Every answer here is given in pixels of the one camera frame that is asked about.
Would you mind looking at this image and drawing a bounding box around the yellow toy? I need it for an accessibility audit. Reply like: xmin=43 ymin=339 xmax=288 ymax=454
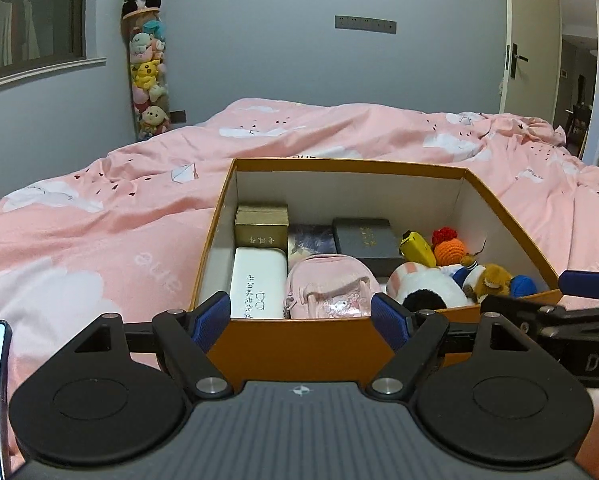
xmin=398 ymin=230 xmax=437 ymax=268

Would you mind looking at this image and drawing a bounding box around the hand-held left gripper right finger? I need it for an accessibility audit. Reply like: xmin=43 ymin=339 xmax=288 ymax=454
xmin=364 ymin=292 xmax=547 ymax=400

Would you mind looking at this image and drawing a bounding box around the black door handle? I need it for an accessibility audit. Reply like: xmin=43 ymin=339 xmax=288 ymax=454
xmin=506 ymin=44 xmax=531 ymax=80

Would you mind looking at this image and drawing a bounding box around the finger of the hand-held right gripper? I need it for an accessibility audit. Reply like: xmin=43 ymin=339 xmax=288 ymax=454
xmin=481 ymin=294 xmax=599 ymax=333
xmin=558 ymin=270 xmax=599 ymax=304

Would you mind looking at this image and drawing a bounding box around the clear tube of plush toys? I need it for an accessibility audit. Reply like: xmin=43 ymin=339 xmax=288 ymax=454
xmin=120 ymin=7 xmax=173 ymax=142

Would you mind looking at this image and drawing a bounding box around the red orange crocheted toy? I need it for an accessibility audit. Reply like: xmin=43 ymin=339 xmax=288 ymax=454
xmin=432 ymin=226 xmax=468 ymax=264

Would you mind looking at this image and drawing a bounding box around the pink printed blanket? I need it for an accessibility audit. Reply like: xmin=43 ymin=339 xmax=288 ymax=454
xmin=0 ymin=97 xmax=599 ymax=480

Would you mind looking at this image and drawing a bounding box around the door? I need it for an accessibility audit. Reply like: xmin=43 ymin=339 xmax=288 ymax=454
xmin=499 ymin=0 xmax=563 ymax=117

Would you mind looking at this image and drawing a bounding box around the white plush with black pompom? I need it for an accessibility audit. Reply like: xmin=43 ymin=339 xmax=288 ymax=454
xmin=385 ymin=263 xmax=468 ymax=314

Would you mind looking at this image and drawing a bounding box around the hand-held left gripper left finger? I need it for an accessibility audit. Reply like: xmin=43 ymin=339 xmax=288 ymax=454
xmin=44 ymin=291 xmax=233 ymax=400

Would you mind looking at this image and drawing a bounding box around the white rectangular box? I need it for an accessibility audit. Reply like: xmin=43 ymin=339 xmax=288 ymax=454
xmin=229 ymin=246 xmax=286 ymax=320

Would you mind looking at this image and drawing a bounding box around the dark grey box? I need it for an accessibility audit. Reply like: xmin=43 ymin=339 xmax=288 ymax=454
xmin=332 ymin=217 xmax=405 ymax=276

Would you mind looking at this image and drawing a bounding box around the pink mini backpack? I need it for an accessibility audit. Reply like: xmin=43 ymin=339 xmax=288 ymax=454
xmin=283 ymin=254 xmax=380 ymax=320

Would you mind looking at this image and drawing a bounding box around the window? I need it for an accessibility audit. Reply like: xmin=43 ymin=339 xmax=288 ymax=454
xmin=0 ymin=0 xmax=105 ymax=94

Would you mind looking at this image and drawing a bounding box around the gold box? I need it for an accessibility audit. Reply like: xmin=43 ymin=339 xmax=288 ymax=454
xmin=234 ymin=203 xmax=290 ymax=250

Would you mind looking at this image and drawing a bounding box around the brown bear plush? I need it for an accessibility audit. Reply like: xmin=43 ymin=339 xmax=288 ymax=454
xmin=449 ymin=255 xmax=539 ymax=304

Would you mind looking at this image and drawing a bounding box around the grey wall socket panel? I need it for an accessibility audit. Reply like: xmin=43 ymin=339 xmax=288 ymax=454
xmin=334 ymin=15 xmax=397 ymax=36

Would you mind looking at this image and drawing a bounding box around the illustrated purple box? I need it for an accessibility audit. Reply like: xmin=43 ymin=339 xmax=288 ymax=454
xmin=286 ymin=224 xmax=339 ymax=261

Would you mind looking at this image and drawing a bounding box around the orange cardboard box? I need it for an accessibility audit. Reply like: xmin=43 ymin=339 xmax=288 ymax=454
xmin=189 ymin=157 xmax=575 ymax=396

